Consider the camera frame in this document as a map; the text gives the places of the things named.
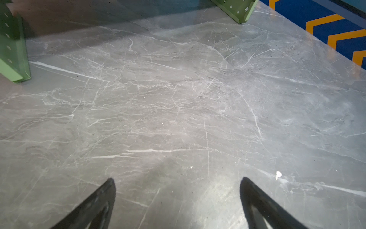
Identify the green wooden two-tier shelf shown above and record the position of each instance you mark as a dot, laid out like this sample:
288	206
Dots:
14	60

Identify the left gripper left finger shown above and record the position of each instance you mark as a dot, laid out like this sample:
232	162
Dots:
93	213

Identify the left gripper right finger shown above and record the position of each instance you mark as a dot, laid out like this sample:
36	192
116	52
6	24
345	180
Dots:
259	209

